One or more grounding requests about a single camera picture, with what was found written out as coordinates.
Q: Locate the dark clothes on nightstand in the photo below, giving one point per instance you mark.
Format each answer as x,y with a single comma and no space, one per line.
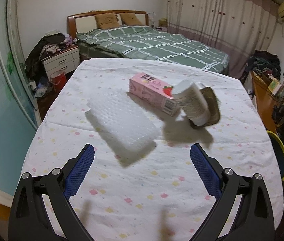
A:
34,66

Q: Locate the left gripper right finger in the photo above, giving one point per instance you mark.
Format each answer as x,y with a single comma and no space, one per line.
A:
254,218

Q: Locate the white bubble foam sheet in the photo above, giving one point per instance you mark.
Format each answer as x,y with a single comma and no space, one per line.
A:
117,114

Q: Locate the white dotted table cloth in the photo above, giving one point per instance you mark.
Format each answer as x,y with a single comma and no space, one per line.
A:
155,194

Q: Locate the green plaid duvet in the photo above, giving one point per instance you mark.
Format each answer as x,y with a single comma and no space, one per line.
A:
143,42

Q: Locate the red bucket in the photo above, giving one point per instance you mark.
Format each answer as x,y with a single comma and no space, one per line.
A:
58,79

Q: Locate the right brown pillow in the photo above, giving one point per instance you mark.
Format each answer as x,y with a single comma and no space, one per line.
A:
130,19

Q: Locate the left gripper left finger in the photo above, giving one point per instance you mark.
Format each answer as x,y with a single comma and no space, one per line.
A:
28,216

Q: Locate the pink white curtain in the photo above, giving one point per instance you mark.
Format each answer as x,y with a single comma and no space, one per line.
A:
236,27

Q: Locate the brown plastic tray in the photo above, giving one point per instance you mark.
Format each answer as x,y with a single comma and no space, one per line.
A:
212,102

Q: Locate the wooden bed headboard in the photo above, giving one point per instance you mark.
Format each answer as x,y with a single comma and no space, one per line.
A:
85,22

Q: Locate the yellow rimmed trash bin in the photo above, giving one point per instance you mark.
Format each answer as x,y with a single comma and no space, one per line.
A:
278,148

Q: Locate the white cylindrical container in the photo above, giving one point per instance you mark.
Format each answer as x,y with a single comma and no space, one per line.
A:
191,101

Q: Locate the sliding glass wardrobe door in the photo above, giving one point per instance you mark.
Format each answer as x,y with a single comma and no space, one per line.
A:
18,114

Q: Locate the left brown pillow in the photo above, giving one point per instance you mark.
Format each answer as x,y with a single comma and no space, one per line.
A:
107,21

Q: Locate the pink strawberry milk carton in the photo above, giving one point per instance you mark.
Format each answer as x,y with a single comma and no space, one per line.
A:
154,91

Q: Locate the brown pillow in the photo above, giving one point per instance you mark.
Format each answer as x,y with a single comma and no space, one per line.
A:
107,21
130,19

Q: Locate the white bedside drawer cabinet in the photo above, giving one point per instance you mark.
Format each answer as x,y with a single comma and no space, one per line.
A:
67,61

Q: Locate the clothes pile on cabinet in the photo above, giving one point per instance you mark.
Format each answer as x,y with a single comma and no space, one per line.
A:
263,62

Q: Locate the wooden side cabinet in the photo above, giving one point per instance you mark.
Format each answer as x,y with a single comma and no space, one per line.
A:
269,107

